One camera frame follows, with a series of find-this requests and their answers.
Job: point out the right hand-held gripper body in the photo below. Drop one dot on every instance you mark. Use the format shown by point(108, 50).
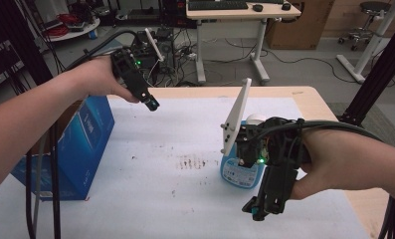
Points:
point(279, 156)

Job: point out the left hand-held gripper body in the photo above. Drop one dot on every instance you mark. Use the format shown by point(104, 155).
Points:
point(132, 78)

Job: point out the blue white pouch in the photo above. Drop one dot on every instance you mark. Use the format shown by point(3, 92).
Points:
point(239, 176)

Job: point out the person's left hand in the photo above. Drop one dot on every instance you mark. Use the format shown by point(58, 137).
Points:
point(98, 78)

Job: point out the person's right hand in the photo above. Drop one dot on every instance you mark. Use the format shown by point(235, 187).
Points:
point(327, 162)

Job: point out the white stained table mat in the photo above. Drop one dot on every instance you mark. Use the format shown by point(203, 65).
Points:
point(158, 142)

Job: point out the black computer tower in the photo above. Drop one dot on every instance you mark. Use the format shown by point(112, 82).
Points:
point(166, 46)

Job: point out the round white table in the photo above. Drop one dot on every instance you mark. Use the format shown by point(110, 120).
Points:
point(82, 30)

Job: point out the blue cardboard box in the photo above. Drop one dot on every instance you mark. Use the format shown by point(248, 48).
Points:
point(82, 146)

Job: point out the white-legged wooden desk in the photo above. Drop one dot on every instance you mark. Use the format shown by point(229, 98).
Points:
point(218, 14)

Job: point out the black keyboard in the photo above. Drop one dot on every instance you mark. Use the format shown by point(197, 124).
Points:
point(218, 5)

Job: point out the black metal stand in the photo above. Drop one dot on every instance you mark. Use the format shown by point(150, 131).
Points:
point(377, 79)

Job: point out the large brown cardboard box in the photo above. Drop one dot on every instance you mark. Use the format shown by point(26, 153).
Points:
point(301, 26)

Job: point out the white metal stand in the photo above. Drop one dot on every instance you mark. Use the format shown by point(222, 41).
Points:
point(370, 49)

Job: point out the black computer mouse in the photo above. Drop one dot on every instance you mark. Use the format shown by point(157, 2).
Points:
point(286, 6)
point(257, 7)

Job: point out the black rolling stool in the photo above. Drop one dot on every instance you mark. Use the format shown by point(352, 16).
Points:
point(372, 8)

